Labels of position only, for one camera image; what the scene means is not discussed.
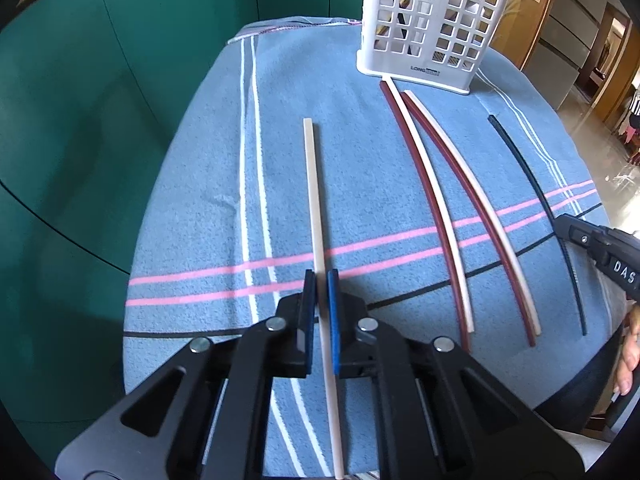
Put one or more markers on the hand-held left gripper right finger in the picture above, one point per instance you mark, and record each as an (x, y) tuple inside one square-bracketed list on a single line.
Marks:
[(333, 320)]

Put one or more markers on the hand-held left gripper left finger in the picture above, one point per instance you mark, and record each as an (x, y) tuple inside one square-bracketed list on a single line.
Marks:
[(309, 320)]

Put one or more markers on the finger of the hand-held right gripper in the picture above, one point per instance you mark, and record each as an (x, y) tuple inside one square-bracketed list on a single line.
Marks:
[(580, 235)]

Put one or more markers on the dark red white chopstick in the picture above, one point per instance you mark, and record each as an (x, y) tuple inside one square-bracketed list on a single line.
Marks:
[(487, 210), (441, 210)]

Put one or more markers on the black chopstick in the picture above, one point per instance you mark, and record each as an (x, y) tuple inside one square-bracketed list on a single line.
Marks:
[(504, 134)]

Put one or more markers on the white plastic utensil holder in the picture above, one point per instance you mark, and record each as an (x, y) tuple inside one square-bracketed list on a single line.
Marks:
[(425, 67)]

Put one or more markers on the person's right hand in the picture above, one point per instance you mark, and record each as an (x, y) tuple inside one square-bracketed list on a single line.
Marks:
[(630, 355)]

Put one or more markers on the blue striped cloth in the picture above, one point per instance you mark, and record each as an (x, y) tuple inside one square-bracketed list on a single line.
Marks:
[(200, 210)]

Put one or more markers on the silver refrigerator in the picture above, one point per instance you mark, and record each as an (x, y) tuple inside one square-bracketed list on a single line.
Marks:
[(575, 40)]

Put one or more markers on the wooden framed glass door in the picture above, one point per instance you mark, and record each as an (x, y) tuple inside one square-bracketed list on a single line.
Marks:
[(535, 20)]

